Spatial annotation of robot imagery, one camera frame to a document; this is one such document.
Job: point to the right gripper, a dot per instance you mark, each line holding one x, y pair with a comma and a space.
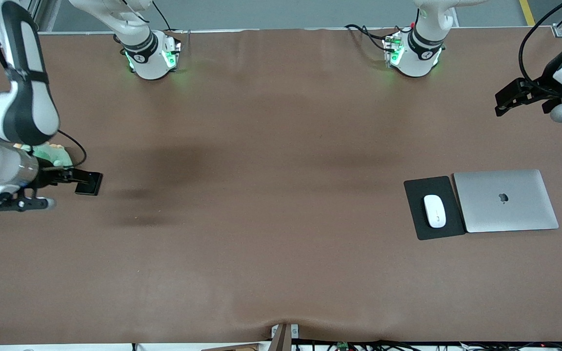
47, 178

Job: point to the brown table cover sheet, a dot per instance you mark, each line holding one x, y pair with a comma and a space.
261, 243

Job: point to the black mouse pad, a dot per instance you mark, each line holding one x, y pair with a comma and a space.
415, 195

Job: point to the brown wooden post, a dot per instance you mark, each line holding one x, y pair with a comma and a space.
283, 341

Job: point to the green dinosaur plush toy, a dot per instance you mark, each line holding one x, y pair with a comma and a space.
56, 156

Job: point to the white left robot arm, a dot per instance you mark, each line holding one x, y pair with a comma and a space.
415, 53

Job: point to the black smartphone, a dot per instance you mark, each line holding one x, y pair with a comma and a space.
90, 187

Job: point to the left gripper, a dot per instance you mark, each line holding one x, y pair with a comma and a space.
547, 82

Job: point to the silver apple laptop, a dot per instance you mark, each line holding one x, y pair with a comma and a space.
505, 209

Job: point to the aluminium frame profile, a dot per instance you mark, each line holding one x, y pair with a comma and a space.
49, 12

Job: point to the white computer mouse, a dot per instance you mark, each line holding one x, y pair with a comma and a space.
434, 212

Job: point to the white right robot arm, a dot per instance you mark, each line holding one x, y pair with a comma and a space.
22, 97

